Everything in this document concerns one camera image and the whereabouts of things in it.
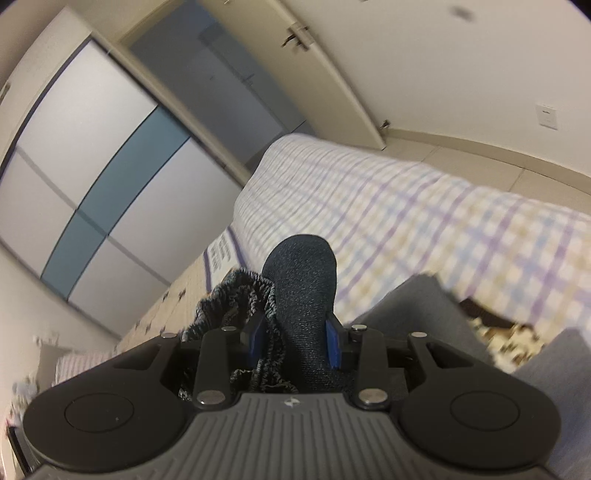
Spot black door handle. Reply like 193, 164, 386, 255
284, 25, 315, 51

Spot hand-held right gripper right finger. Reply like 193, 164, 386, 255
325, 318, 472, 411

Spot black patterned folded garment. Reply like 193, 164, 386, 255
457, 298, 529, 372

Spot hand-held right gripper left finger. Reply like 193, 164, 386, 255
113, 314, 266, 411

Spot white wall switch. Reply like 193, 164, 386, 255
534, 105, 561, 131

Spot white door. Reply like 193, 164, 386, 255
198, 0, 389, 151

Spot beige bear printed blanket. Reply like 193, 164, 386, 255
113, 226, 278, 361

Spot grey folded garment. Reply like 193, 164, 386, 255
358, 274, 591, 480

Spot grey headboard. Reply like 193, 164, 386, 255
34, 342, 63, 384

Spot white and teal wardrobe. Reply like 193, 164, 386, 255
0, 34, 243, 319

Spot plaid pillow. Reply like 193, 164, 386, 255
51, 348, 121, 386

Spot grey-blue door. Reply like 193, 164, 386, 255
127, 0, 319, 171

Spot dark denim jeans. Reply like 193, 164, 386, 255
178, 234, 358, 402

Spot purple plaid quilt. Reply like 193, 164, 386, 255
233, 134, 591, 333

